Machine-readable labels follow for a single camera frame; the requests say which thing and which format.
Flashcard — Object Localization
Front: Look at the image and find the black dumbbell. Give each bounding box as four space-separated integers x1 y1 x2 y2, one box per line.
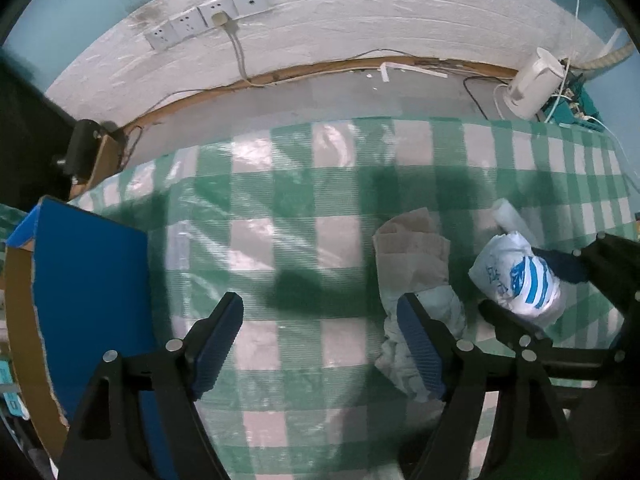
56 119 107 178

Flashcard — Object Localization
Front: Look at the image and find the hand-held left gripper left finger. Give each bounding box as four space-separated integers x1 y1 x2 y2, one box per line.
57 291 245 480

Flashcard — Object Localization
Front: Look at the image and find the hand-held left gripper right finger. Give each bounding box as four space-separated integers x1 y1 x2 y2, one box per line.
395 292 581 480

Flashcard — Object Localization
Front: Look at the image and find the thin white cord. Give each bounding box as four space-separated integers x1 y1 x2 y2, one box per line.
545 0 587 122

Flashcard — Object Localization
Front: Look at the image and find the white electric kettle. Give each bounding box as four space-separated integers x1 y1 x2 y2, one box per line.
502 47 566 121

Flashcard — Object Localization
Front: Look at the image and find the beige corrugated hose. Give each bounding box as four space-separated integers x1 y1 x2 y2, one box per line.
582 42 635 72

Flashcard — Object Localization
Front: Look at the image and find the black cable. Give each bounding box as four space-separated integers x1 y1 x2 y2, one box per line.
462 76 516 121

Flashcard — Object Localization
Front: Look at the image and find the white power cable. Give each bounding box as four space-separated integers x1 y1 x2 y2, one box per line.
590 115 640 187

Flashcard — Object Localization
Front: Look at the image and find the white tape strip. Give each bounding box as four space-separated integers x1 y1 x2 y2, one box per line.
380 60 449 84

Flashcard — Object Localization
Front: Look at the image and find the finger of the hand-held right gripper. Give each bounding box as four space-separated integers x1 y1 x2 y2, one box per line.
545 233 640 312
478 299 552 352

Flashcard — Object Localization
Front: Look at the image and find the grey plug with cable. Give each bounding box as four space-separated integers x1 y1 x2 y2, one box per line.
211 11 266 89

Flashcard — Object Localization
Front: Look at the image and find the teal plastic basket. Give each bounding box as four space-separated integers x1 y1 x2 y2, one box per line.
537 75 601 131

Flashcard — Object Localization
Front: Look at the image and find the white blue striped plastic bag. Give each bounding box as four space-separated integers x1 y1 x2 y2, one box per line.
468 231 566 331

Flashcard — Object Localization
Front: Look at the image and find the green checkered plastic sheet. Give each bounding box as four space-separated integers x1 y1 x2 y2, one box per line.
67 115 640 480

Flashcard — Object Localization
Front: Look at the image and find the brown cardboard piece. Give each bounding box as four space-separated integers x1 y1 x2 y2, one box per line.
70 130 127 201

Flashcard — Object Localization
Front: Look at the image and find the blue cardboard box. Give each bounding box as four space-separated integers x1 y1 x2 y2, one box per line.
0 196 177 480

